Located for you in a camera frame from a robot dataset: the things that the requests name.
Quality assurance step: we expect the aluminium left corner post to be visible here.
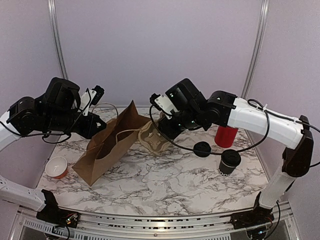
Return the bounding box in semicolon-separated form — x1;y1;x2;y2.
47;0;69;80

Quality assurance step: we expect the single black paper cup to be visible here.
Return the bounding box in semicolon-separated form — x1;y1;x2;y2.
218;160;238;177

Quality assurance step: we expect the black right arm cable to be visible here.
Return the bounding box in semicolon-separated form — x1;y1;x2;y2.
149;98;320;168

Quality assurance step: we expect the aluminium right corner post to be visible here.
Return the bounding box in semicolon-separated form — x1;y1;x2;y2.
241;0;270;99

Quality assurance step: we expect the stack of black cup lids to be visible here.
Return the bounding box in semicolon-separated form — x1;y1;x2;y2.
193;141;212;158

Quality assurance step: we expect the orange paper bowl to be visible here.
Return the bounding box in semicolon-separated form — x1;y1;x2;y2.
44;156;68;179

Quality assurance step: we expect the aluminium front rail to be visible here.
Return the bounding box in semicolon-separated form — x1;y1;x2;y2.
10;202;301;240

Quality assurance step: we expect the red ribbed metal bucket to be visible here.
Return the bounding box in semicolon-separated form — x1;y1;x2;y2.
214;126;238;148

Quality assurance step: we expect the aluminium corner post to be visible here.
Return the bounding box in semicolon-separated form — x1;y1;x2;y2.
241;0;270;99
47;0;69;80

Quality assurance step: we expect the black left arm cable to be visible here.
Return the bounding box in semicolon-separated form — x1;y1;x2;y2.
0;119;73;145

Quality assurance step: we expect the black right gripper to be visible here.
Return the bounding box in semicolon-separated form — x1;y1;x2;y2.
157;107;204;140

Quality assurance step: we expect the brown paper bag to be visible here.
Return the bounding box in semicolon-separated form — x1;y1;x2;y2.
72;101;150;186

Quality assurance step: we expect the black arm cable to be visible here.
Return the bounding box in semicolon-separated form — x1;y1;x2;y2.
0;119;73;145
149;98;320;168

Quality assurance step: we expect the cardboard cup carrier tray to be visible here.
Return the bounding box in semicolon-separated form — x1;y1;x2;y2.
137;115;171;156

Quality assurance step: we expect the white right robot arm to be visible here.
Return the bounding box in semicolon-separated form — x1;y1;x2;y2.
149;78;314;229

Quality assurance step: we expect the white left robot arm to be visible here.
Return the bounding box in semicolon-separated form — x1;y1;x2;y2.
0;77;107;225

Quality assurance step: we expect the black plastic cup lid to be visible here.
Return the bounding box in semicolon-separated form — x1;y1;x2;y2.
221;149;241;167

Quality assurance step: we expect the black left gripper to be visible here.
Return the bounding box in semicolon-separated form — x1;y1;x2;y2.
43;109;107;139

